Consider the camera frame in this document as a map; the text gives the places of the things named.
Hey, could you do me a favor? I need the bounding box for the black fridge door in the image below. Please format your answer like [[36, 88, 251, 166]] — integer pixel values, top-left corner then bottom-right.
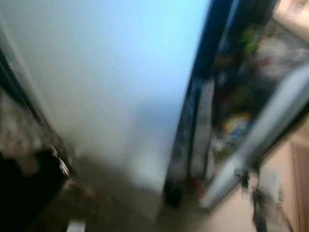
[[200, 63, 309, 211]]

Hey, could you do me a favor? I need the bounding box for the patterned hanging cloth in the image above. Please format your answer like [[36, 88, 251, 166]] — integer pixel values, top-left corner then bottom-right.
[[0, 89, 54, 170]]

